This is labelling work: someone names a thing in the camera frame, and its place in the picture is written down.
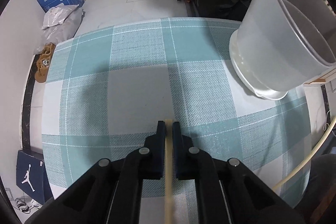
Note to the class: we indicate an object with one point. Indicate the grey plastic parcel bag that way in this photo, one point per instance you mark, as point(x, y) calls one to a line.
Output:
point(61, 32)

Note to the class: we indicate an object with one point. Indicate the tan suede boot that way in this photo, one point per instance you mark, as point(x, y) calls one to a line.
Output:
point(43, 62)

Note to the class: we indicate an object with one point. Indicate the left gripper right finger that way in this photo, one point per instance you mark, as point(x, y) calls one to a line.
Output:
point(183, 160)

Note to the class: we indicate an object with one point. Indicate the teal plaid tablecloth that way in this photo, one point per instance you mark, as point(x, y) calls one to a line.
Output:
point(107, 90)

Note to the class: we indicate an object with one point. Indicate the white utensil holder cup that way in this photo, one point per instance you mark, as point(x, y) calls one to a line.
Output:
point(282, 44)

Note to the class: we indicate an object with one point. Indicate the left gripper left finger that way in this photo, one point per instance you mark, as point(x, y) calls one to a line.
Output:
point(153, 161)

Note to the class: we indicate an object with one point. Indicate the wooden chopstick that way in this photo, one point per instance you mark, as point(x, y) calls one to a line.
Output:
point(169, 202)

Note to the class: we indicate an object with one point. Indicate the white plastic parcel bag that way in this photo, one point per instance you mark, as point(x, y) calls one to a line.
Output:
point(57, 15)

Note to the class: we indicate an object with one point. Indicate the blue jordan shoe box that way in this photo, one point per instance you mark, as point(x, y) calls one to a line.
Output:
point(31, 176)

